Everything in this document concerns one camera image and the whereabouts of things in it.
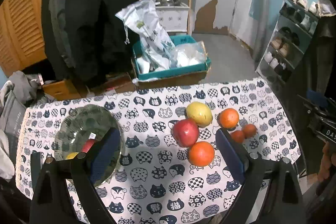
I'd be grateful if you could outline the large red apple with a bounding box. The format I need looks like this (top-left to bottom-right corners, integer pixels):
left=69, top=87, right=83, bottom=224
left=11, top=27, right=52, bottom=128
left=81, top=139, right=96, bottom=153

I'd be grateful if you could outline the small tangerine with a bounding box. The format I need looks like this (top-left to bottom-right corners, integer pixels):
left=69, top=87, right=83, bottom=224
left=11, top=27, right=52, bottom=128
left=242, top=124, right=257, bottom=139
left=231, top=130, right=245, bottom=144

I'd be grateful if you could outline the small red apple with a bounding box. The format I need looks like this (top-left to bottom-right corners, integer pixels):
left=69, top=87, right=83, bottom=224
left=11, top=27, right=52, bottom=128
left=172, top=118, right=199, bottom=147

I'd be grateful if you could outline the person's right hand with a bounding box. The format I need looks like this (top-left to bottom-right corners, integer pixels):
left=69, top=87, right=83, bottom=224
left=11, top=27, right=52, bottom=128
left=317, top=142, right=336, bottom=182

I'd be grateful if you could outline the green glass plate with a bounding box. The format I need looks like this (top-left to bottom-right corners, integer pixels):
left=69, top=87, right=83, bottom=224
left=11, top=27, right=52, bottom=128
left=53, top=104, right=124, bottom=187

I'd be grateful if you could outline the large orange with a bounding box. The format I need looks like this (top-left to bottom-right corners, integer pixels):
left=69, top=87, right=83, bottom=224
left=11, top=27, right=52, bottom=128
left=219, top=108, right=239, bottom=129

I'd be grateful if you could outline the yellow pear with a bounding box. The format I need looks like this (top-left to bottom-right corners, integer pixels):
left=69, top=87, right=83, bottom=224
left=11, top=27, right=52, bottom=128
left=186, top=102, right=213, bottom=127

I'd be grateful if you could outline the cat pattern tablecloth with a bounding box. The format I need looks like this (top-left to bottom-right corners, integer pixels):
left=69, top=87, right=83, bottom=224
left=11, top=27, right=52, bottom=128
left=15, top=78, right=301, bottom=223

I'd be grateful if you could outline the shoe rack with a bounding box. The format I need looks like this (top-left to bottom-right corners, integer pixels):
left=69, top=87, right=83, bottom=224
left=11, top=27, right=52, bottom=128
left=256, top=0, right=335, bottom=89

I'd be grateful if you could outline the teal cardboard box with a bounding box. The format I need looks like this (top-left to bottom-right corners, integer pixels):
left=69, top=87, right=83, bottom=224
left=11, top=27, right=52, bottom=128
left=132, top=35, right=211, bottom=82

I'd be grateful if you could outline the grey clothes pile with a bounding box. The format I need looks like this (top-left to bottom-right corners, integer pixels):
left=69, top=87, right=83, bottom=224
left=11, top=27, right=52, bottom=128
left=1, top=71, right=55, bottom=181

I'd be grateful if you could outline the black hanging coat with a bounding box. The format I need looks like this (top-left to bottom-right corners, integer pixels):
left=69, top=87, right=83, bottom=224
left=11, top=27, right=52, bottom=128
left=41, top=0, right=138, bottom=88

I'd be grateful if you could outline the clear plastic bag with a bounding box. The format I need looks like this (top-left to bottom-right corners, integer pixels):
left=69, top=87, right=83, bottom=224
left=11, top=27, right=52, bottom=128
left=171, top=41, right=207, bottom=68

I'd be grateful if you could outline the white printed rice bag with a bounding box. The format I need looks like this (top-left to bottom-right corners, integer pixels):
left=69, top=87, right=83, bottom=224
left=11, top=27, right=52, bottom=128
left=115, top=0, right=177, bottom=70

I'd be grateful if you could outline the wooden louvered cabinet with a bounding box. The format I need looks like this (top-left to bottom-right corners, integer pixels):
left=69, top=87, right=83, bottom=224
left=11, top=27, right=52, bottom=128
left=1, top=0, right=47, bottom=77

